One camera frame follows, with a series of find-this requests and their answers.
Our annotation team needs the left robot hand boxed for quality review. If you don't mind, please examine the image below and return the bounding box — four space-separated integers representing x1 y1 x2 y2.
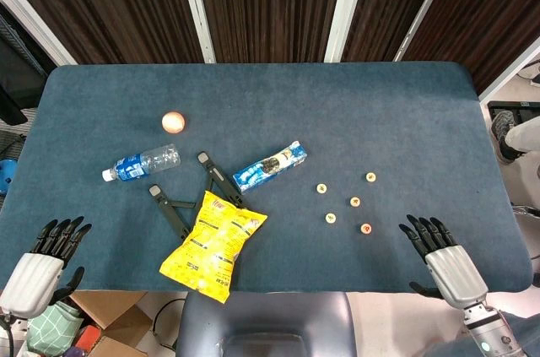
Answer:
0 216 93 319

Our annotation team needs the yellow snack bag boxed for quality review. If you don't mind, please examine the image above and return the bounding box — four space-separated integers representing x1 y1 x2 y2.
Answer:
159 190 269 305

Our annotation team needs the dark sneaker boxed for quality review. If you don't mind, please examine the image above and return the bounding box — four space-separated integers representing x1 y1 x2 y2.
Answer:
490 111 524 164

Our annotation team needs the blue cookie box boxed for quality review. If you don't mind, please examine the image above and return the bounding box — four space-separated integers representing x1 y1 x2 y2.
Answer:
232 140 308 194

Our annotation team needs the black cable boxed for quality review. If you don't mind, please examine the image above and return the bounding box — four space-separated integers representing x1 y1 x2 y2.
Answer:
151 297 187 350

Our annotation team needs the green checked bag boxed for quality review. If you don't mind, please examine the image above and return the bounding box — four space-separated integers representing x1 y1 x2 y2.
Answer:
25 301 85 356

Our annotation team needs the black office chair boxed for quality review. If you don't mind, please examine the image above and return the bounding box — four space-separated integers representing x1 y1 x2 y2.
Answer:
0 6 48 127

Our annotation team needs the person's light trouser leg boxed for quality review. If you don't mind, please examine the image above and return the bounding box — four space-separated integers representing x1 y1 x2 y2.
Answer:
505 116 540 154

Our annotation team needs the small orange ball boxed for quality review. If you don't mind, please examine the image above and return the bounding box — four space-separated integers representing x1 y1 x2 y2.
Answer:
161 111 186 135

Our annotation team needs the blue felt table cover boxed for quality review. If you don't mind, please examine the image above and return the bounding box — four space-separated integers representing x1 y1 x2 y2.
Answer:
0 62 533 294

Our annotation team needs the white partition post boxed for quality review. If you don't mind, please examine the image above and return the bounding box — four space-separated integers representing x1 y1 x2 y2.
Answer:
392 0 461 62
324 0 372 63
0 0 78 66
175 0 217 64

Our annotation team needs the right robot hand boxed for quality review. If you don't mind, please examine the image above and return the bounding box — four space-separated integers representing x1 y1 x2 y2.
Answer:
398 214 490 310

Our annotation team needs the brown cardboard box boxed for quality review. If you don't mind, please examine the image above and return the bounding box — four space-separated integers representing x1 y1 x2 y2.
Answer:
69 290 153 357

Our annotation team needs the black folding stand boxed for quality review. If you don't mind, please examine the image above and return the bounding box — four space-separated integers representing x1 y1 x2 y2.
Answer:
148 151 250 242

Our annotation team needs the red packet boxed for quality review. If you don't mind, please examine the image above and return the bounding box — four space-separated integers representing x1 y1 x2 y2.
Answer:
74 325 105 352

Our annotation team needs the blue plastic object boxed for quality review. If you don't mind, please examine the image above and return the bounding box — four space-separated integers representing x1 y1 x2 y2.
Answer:
0 158 18 196

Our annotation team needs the black equipment case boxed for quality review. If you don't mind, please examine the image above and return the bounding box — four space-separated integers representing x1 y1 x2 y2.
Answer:
488 100 540 124

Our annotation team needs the clear bottle blue label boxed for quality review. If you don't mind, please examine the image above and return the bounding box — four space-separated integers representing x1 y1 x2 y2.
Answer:
101 143 182 183

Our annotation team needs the blue-grey robot torso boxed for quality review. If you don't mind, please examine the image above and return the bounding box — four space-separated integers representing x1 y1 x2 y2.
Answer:
175 291 355 357

